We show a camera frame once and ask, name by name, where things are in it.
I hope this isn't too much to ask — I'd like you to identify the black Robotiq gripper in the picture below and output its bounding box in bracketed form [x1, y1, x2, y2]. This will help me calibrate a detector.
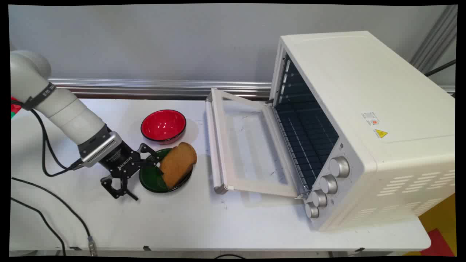
[99, 143, 163, 202]

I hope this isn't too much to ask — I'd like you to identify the green plate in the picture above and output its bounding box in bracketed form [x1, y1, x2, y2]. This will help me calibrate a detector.
[139, 148, 193, 194]

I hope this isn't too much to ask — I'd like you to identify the brown toast slice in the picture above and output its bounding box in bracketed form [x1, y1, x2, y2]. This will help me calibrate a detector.
[159, 142, 198, 190]

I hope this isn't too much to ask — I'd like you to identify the red bowl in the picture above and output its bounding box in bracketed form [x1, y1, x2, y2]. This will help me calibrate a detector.
[141, 109, 187, 144]

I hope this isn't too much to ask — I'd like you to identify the white glass oven door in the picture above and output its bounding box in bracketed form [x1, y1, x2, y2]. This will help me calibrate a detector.
[205, 88, 311, 199]

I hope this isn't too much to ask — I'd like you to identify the red green object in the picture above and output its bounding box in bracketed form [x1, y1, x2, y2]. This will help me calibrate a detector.
[10, 96, 23, 119]

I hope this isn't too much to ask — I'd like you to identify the silver oven knob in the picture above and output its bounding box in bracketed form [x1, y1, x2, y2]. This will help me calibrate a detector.
[304, 202, 320, 219]
[329, 156, 350, 178]
[320, 174, 339, 195]
[310, 189, 328, 208]

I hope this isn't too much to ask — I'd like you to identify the white info sticker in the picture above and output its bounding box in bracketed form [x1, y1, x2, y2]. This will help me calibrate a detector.
[361, 111, 380, 127]

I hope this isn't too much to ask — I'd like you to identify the white toaster oven body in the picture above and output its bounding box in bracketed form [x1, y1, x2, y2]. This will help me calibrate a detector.
[269, 31, 456, 233]

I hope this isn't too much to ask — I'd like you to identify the yellow floor mat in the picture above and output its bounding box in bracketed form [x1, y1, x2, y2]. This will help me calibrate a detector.
[418, 193, 457, 256]

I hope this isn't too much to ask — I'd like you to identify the red floor mat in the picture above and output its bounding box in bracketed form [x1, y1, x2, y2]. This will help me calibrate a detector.
[419, 229, 456, 257]

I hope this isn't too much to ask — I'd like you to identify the black rod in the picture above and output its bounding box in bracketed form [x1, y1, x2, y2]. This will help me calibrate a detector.
[424, 59, 457, 77]

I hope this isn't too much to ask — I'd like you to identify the black cable with metal plug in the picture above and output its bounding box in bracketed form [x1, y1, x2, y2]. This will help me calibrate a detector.
[11, 177, 99, 257]

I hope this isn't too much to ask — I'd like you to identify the aluminium wall rail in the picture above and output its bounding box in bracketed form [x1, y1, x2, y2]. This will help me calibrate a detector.
[48, 78, 272, 99]

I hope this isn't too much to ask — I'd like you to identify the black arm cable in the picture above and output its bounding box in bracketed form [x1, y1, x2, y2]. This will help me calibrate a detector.
[21, 100, 83, 178]

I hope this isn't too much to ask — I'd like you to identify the thin black cable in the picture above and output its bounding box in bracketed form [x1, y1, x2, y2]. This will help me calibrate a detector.
[10, 197, 67, 256]

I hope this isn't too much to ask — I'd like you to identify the black arm strap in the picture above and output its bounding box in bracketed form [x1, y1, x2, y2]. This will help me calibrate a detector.
[22, 82, 57, 110]

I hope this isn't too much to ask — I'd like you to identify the metal wire oven rack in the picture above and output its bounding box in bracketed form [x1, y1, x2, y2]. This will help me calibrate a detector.
[273, 106, 340, 192]

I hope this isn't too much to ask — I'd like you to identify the aluminium frame post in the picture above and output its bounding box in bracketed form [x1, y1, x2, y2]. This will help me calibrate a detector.
[409, 5, 458, 74]

